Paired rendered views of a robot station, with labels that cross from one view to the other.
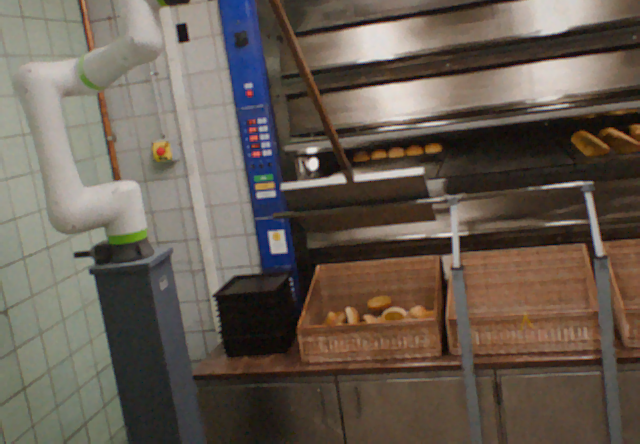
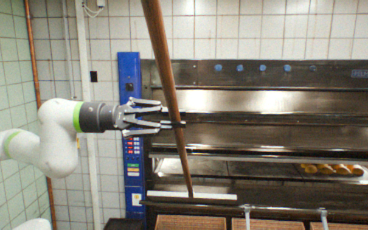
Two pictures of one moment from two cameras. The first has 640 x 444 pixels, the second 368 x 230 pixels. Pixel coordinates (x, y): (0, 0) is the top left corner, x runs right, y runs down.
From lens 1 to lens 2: 126 cm
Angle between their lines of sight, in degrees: 10
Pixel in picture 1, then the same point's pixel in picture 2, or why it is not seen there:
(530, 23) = (295, 106)
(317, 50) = not seen: hidden behind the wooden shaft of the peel
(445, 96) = (242, 136)
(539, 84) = (294, 139)
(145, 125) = not seen: hidden behind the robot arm
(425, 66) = (233, 118)
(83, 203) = not seen: outside the picture
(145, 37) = (61, 163)
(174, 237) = (76, 188)
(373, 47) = (206, 104)
